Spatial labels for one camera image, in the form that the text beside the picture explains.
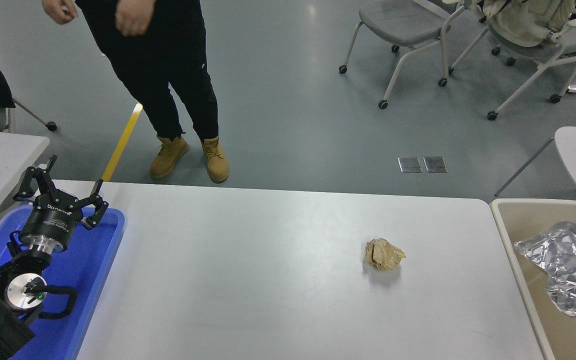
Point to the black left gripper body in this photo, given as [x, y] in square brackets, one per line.
[50, 217]

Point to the tan paper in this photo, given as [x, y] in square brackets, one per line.
[383, 255]

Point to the silver foil tray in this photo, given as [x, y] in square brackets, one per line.
[563, 260]

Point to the person's right hand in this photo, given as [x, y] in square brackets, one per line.
[60, 11]

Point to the person's left hand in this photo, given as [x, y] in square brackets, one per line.
[133, 17]

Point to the blue plastic tray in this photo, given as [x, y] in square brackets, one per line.
[88, 290]

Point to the silver floor plate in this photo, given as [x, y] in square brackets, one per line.
[435, 164]
[410, 165]

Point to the grey white-framed office chair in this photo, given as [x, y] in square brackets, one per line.
[398, 22]
[543, 52]

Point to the large pale bin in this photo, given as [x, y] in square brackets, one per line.
[533, 220]

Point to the cream jacket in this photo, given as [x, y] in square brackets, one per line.
[523, 22]

